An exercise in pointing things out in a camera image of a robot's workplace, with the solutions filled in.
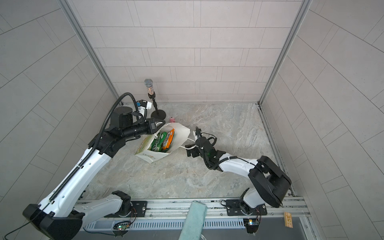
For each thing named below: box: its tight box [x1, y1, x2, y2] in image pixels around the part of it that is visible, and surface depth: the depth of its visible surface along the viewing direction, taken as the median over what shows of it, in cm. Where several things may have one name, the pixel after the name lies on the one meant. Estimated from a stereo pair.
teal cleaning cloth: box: [179, 200, 208, 240], surface depth 68 cm
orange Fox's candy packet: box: [162, 128, 175, 150], surface depth 83 cm
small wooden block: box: [284, 211, 293, 229], surface depth 69 cm
